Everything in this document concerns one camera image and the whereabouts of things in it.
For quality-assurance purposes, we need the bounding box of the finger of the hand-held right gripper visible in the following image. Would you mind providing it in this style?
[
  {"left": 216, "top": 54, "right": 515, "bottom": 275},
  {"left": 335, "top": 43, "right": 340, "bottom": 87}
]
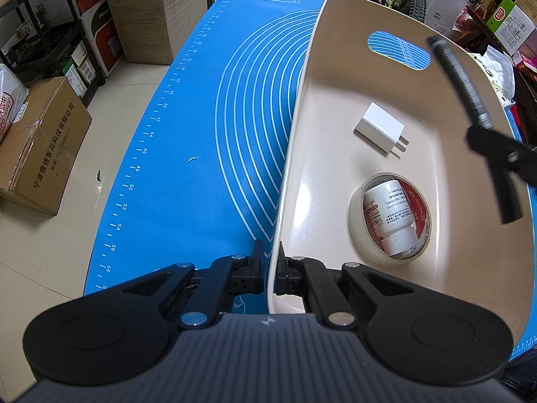
[{"left": 467, "top": 123, "right": 537, "bottom": 224}]

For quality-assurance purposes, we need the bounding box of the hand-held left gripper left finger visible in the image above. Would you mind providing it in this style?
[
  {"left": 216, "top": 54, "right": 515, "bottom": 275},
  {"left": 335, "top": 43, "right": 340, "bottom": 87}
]
[{"left": 119, "top": 239, "right": 266, "bottom": 329}]

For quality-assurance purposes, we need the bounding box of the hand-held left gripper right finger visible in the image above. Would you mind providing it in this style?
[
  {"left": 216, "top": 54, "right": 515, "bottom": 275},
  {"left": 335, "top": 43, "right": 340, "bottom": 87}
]
[{"left": 273, "top": 241, "right": 414, "bottom": 329}]

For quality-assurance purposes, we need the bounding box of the clear tape roll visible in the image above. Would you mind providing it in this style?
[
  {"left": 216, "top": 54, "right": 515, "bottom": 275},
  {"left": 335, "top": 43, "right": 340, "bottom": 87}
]
[{"left": 349, "top": 172, "right": 432, "bottom": 265}]

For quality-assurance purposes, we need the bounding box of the white pill bottle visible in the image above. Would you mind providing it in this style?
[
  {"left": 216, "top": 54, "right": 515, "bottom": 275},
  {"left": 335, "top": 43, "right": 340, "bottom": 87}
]
[{"left": 363, "top": 180, "right": 418, "bottom": 258}]

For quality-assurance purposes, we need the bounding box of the white charger plug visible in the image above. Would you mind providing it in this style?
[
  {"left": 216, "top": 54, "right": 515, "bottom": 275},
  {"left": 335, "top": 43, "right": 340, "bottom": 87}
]
[{"left": 354, "top": 102, "right": 408, "bottom": 157}]

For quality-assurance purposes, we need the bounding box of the beige plastic storage basket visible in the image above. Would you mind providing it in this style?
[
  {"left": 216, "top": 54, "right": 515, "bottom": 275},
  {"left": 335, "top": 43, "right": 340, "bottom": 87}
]
[{"left": 267, "top": 0, "right": 531, "bottom": 349}]

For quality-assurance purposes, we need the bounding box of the green white carton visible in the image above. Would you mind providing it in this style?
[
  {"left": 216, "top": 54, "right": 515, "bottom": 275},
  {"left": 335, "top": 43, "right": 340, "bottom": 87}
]
[{"left": 487, "top": 0, "right": 537, "bottom": 55}]

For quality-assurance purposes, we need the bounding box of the blue silicone baking mat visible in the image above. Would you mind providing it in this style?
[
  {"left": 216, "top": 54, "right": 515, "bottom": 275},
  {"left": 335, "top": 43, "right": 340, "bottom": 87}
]
[{"left": 84, "top": 0, "right": 537, "bottom": 362}]

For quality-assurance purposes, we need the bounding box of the white chest freezer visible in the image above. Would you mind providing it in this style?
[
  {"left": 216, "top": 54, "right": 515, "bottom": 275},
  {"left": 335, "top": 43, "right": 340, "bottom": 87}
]
[{"left": 424, "top": 0, "right": 493, "bottom": 36}]

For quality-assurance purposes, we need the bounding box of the flat cardboard box with print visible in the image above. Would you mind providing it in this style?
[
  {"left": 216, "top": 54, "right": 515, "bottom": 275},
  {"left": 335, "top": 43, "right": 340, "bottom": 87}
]
[{"left": 0, "top": 76, "right": 93, "bottom": 217}]

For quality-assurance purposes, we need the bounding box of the black metal shelf rack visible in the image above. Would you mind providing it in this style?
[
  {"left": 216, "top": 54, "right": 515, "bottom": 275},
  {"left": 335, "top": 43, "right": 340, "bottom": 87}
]
[{"left": 0, "top": 0, "right": 105, "bottom": 107}]

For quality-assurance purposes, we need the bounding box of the red white appliance box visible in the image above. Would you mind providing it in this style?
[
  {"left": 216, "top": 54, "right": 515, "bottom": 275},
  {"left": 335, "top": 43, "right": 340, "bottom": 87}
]
[{"left": 80, "top": 6, "right": 124, "bottom": 78}]

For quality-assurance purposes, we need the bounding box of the film wrapped cardboard box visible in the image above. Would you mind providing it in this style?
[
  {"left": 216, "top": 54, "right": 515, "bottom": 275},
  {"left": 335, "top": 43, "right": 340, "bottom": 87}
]
[{"left": 98, "top": 0, "right": 214, "bottom": 65}]

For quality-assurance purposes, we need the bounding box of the white red printed plastic bag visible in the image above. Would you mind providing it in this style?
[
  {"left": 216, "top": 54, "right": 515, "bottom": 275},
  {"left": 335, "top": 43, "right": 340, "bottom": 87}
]
[{"left": 0, "top": 64, "right": 30, "bottom": 143}]

